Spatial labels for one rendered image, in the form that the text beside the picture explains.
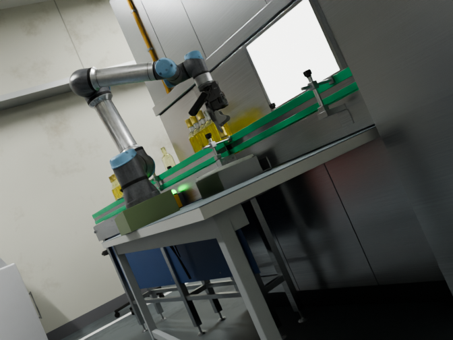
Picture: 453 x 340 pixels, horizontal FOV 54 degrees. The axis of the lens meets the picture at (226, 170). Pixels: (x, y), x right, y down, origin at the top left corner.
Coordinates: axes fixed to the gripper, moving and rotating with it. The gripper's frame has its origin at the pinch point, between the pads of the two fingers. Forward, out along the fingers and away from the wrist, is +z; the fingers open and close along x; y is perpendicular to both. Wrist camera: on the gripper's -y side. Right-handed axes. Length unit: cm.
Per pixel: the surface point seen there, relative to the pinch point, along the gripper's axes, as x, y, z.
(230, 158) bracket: 9.6, -4.2, 12.6
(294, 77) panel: 7.6, 36.9, -7.2
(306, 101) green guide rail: -13.7, 38.8, 6.2
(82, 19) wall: 290, -181, -224
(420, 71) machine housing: -59, 71, 16
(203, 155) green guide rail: 13.6, -16.7, 5.7
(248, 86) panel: 22.9, 14.8, -15.5
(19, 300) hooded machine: 118, -258, 42
